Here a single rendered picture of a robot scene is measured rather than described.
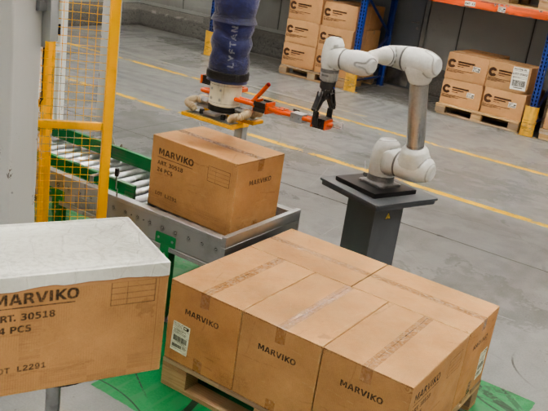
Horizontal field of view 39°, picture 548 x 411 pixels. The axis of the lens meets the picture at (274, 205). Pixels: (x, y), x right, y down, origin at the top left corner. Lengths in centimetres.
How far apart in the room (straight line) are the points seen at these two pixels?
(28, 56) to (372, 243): 216
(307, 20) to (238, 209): 837
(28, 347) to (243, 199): 181
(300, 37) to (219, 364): 916
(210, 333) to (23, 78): 139
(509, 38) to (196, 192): 871
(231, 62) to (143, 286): 179
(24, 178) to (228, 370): 129
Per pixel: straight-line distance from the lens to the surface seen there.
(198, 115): 410
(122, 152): 501
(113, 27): 401
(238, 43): 400
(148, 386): 373
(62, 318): 246
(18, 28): 354
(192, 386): 372
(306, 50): 1217
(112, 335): 255
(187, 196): 413
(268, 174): 411
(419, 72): 410
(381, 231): 452
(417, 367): 313
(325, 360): 314
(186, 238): 401
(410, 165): 431
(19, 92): 361
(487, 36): 1234
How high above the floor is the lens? 205
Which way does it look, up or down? 19 degrees down
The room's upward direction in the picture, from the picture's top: 8 degrees clockwise
